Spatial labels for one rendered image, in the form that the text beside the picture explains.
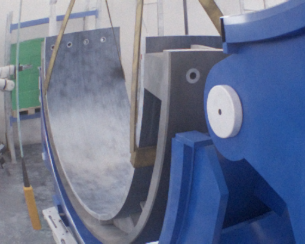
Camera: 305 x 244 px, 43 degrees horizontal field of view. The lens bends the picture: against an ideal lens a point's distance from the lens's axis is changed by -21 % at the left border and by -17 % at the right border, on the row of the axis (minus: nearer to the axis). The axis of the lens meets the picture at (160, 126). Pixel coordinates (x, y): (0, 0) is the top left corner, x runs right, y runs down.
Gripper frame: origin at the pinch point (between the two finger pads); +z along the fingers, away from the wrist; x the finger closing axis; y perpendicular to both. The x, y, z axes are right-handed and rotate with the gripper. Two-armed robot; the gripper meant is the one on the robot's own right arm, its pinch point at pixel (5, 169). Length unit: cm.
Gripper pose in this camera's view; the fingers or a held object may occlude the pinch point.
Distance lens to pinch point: 294.0
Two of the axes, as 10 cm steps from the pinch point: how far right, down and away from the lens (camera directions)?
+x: 6.8, 2.8, -6.8
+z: 2.4, 7.9, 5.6
